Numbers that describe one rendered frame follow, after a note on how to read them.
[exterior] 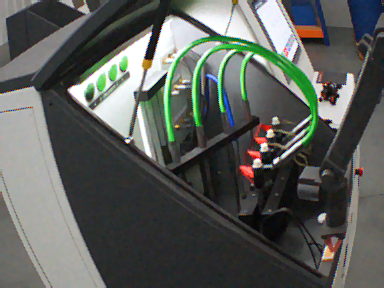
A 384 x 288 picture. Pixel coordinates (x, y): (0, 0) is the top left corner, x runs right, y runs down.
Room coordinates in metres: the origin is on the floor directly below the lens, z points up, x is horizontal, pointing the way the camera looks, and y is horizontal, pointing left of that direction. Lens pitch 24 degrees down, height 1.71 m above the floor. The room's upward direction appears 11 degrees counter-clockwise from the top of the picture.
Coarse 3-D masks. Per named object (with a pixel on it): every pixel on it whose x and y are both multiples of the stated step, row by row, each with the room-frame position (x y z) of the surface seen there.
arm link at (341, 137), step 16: (368, 48) 0.70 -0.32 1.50; (368, 64) 0.71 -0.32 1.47; (368, 80) 0.72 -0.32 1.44; (352, 96) 0.77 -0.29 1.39; (368, 96) 0.73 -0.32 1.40; (352, 112) 0.77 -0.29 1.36; (368, 112) 0.75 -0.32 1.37; (352, 128) 0.78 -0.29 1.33; (336, 144) 0.82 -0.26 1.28; (352, 144) 0.79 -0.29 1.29; (336, 160) 0.82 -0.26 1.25; (320, 176) 0.86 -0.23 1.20; (336, 176) 0.83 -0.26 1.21
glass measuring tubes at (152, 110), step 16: (160, 80) 1.36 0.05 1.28; (144, 96) 1.29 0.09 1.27; (160, 96) 1.37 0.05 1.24; (144, 112) 1.31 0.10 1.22; (160, 112) 1.36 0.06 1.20; (144, 128) 1.30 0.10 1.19; (160, 128) 1.33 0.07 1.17; (144, 144) 1.30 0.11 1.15; (160, 144) 1.33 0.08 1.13; (160, 160) 1.30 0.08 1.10; (176, 176) 1.37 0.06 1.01
